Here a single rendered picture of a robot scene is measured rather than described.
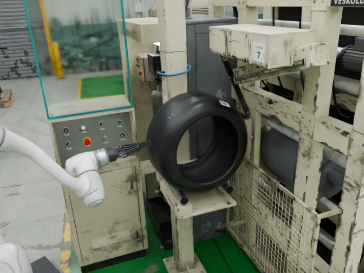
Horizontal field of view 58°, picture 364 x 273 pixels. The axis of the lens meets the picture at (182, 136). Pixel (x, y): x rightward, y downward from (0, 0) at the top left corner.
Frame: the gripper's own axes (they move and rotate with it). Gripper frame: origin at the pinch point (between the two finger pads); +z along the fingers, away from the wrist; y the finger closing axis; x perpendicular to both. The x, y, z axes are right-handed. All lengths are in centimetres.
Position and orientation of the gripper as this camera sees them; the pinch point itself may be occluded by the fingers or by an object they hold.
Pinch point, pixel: (144, 144)
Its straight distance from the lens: 177.4
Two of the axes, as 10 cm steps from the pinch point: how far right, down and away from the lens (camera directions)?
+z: 9.2, -2.9, 2.5
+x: 1.7, 8.9, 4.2
